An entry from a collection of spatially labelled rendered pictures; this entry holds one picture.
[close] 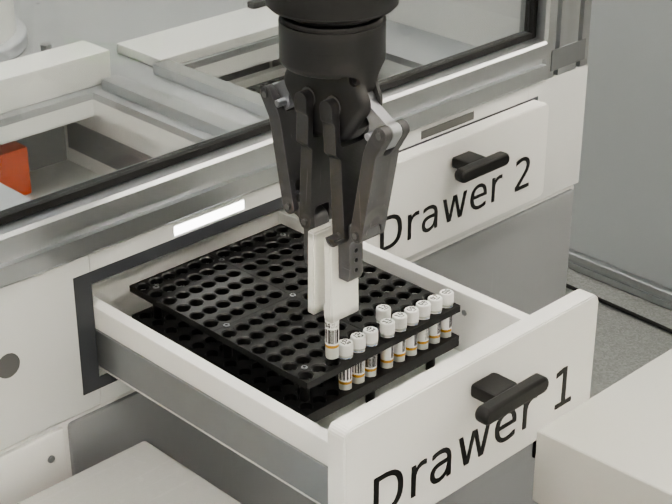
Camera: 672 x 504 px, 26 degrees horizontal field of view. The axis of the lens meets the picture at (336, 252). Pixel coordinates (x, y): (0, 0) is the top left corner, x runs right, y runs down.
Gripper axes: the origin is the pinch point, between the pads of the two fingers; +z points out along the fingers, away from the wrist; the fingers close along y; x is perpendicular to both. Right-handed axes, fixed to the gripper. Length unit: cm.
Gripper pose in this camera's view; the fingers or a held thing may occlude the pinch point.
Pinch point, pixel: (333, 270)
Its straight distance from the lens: 109.8
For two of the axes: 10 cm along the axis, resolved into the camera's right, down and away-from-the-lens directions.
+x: -7.1, 3.2, -6.3
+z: 0.0, 8.9, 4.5
